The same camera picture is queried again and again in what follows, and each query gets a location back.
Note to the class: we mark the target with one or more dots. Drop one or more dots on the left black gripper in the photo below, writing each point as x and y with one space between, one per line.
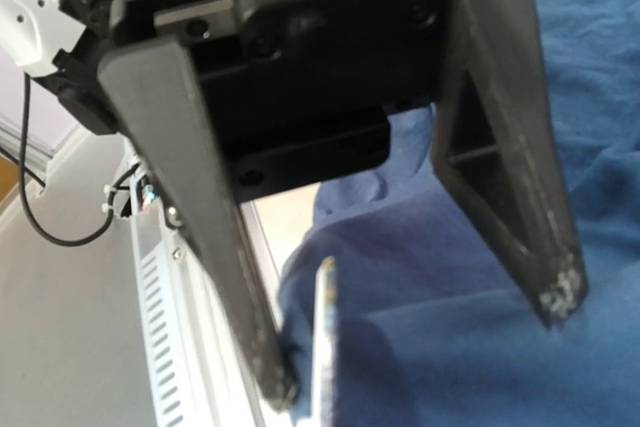
296 89

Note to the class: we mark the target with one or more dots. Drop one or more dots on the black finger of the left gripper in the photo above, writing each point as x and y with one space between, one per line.
155 93
494 152

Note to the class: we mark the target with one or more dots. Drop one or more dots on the dark blue t-shirt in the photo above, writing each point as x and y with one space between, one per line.
432 330

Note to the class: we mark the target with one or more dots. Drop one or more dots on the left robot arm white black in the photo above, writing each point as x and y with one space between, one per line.
59 44

